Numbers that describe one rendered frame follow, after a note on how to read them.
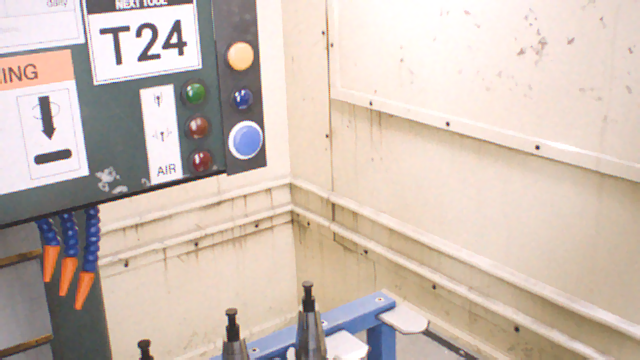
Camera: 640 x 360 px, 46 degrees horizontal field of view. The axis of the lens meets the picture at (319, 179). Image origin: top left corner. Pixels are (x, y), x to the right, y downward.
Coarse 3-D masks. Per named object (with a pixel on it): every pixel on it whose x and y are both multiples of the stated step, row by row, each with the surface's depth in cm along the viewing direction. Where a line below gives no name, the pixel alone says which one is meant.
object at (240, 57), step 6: (234, 48) 68; (240, 48) 68; (246, 48) 68; (234, 54) 68; (240, 54) 68; (246, 54) 68; (252, 54) 69; (234, 60) 68; (240, 60) 68; (246, 60) 68; (234, 66) 68; (240, 66) 68; (246, 66) 69
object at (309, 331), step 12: (300, 312) 95; (312, 312) 94; (300, 324) 95; (312, 324) 95; (300, 336) 95; (312, 336) 95; (324, 336) 96; (300, 348) 96; (312, 348) 95; (324, 348) 96
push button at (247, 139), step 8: (240, 128) 70; (248, 128) 70; (256, 128) 71; (240, 136) 70; (248, 136) 71; (256, 136) 71; (240, 144) 70; (248, 144) 71; (256, 144) 71; (240, 152) 71; (248, 152) 71
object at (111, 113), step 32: (96, 96) 62; (128, 96) 64; (96, 128) 63; (128, 128) 64; (96, 160) 63; (128, 160) 65; (224, 160) 71; (32, 192) 61; (64, 192) 62; (96, 192) 64; (128, 192) 66; (0, 224) 60
